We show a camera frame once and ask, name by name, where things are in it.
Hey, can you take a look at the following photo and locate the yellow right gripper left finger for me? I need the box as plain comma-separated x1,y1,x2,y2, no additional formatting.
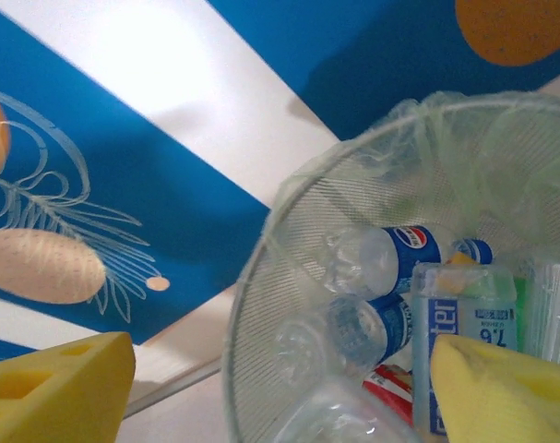
0,329,136,443

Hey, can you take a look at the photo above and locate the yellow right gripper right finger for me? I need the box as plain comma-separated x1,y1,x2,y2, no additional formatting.
432,334,560,443

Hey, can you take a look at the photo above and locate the green bottle yellow cap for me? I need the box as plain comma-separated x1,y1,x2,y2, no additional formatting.
512,275,530,345

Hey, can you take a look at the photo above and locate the clear bottle light blue label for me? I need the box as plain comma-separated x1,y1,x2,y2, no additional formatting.
411,263,517,437

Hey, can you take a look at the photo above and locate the clear plastic container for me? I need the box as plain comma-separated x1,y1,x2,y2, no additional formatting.
523,257,560,365

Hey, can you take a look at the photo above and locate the red yellow label bottle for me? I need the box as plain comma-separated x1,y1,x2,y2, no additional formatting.
361,363,415,419

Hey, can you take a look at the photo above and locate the blue label bottle white cap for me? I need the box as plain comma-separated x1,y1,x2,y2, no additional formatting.
325,293,418,376

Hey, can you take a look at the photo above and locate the clear plastic bottle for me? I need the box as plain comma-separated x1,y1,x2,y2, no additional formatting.
273,312,340,391
279,382,422,443

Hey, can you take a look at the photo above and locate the pale green bin liner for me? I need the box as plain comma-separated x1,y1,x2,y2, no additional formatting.
265,90,560,241

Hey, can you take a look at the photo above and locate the clear plastic trash bin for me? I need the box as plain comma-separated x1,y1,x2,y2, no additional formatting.
221,90,560,443

